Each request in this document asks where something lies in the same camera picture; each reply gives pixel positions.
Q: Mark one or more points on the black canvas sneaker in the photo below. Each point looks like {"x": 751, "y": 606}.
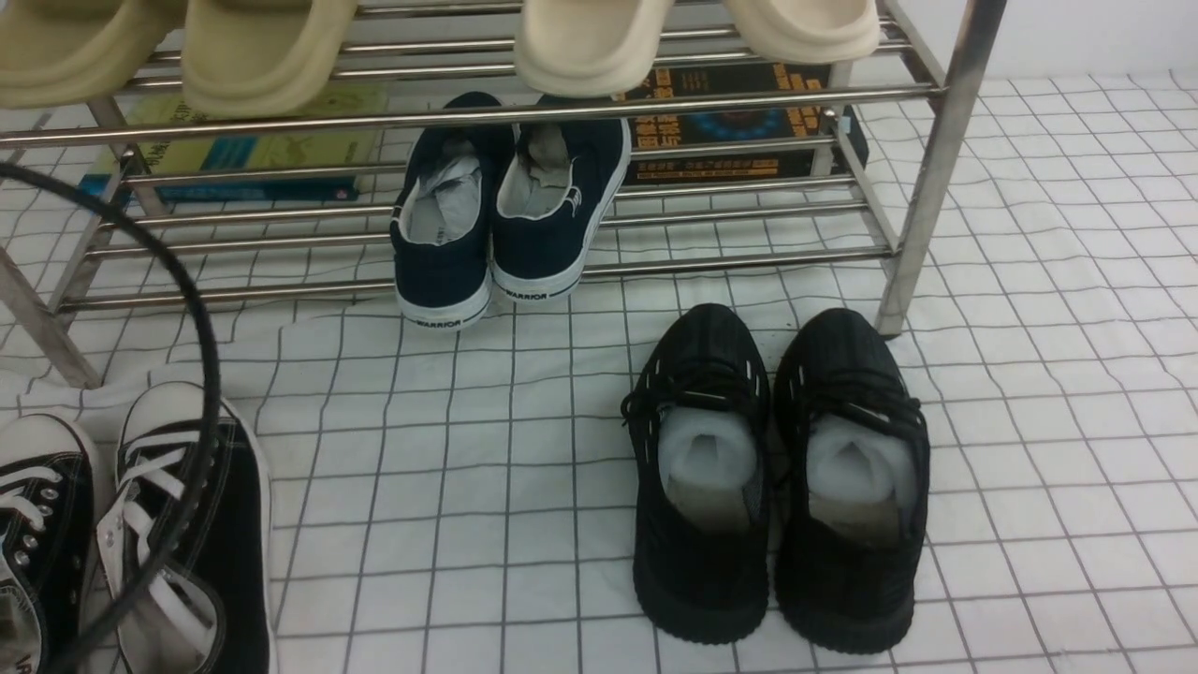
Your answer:
{"x": 48, "y": 505}
{"x": 208, "y": 610}

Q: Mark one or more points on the steel shoe rack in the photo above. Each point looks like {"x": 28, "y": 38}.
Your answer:
{"x": 951, "y": 93}

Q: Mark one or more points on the left black knit sneaker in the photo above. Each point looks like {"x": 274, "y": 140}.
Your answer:
{"x": 697, "y": 419}

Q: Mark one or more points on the black knit sneaker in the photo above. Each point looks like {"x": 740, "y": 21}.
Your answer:
{"x": 857, "y": 481}
{"x": 697, "y": 419}

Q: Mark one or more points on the right navy slip-on shoe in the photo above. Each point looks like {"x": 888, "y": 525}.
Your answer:
{"x": 554, "y": 194}

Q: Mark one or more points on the navy slip-on shoe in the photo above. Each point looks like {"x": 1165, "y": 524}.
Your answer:
{"x": 441, "y": 224}
{"x": 554, "y": 194}

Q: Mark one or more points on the left navy slip-on shoe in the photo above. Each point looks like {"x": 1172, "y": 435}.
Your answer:
{"x": 441, "y": 224}

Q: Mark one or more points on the black orange book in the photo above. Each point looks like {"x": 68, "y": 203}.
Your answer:
{"x": 739, "y": 126}

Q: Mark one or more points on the right black knit sneaker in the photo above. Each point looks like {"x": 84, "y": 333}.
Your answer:
{"x": 857, "y": 481}

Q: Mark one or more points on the cream slipper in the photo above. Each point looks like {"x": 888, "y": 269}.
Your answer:
{"x": 808, "y": 32}
{"x": 588, "y": 49}

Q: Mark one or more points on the green book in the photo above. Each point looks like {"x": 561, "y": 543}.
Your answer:
{"x": 250, "y": 159}

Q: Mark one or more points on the far right cream slipper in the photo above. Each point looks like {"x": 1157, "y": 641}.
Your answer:
{"x": 808, "y": 32}

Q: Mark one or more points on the beige slipper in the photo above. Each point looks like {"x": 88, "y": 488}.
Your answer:
{"x": 258, "y": 59}
{"x": 68, "y": 52}

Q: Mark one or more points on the far left beige slipper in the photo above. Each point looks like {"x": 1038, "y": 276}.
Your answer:
{"x": 68, "y": 52}

